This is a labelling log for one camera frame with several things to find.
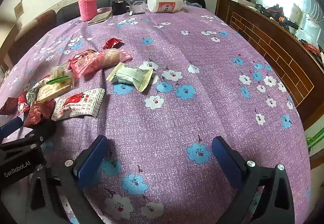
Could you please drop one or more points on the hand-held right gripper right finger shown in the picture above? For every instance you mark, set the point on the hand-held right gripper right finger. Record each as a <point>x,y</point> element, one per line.
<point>225,160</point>

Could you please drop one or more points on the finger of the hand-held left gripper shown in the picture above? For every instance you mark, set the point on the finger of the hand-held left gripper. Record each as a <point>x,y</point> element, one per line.
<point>40,132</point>
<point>10,126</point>

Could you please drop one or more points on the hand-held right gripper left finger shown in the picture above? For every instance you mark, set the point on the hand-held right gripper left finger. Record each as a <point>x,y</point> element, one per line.
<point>92,160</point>

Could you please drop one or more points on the dark red snack packet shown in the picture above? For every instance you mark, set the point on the dark red snack packet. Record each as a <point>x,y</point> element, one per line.
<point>38,111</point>
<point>8,107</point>

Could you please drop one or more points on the bright red snack packet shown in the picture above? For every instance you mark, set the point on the bright red snack packet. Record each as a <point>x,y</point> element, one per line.
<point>23,105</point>

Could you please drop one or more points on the beige snack packet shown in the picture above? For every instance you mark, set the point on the beige snack packet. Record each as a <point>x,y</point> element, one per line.
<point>52,91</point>

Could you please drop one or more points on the white red snack packet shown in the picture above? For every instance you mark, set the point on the white red snack packet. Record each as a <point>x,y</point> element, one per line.
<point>76,105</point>

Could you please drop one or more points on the clear green label snack packet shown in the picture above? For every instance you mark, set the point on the clear green label snack packet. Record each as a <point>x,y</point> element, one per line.
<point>60,73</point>

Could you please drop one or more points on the red pink snack packet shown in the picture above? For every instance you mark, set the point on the red pink snack packet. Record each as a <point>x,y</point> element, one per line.
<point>84,63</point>

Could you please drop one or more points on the green white snack packet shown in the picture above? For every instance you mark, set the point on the green white snack packet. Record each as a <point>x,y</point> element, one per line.
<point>129,76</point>

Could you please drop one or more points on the red candy packet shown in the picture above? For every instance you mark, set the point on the red candy packet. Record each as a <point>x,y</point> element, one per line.
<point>112,42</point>

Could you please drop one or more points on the purple floral tablecloth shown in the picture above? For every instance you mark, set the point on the purple floral tablecloth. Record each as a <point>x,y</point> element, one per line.
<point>177,112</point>

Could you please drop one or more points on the green striped white box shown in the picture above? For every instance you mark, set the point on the green striped white box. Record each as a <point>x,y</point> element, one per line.
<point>315,140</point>

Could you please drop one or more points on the brown wooden chair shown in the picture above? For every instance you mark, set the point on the brown wooden chair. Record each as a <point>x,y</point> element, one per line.
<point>33,29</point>

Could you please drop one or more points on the dark sofa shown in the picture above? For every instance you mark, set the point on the dark sofa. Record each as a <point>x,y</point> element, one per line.
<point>68,11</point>

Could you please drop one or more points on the wooden partition cabinet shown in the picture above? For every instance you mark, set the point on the wooden partition cabinet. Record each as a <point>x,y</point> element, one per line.
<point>273,44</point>

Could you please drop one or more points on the pink bottle with knitted sleeve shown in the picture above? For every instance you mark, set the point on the pink bottle with knitted sleeve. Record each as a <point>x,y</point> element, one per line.
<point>88,7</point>

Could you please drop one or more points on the small black device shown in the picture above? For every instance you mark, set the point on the small black device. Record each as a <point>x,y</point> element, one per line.
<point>118,8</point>

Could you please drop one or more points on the red black tool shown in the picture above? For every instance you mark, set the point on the red black tool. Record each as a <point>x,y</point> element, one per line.
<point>278,15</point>

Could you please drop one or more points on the clear plastic bag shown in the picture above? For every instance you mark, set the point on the clear plastic bag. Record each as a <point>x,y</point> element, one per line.
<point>191,4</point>

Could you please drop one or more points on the clear plastic cup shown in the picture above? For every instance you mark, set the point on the clear plastic cup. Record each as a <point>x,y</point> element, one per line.
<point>138,1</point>

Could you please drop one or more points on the white plastic bottle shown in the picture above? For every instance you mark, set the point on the white plastic bottle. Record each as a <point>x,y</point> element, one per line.
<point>164,1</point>

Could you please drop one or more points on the small wall card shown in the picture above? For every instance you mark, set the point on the small wall card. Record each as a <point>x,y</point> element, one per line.
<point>19,8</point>

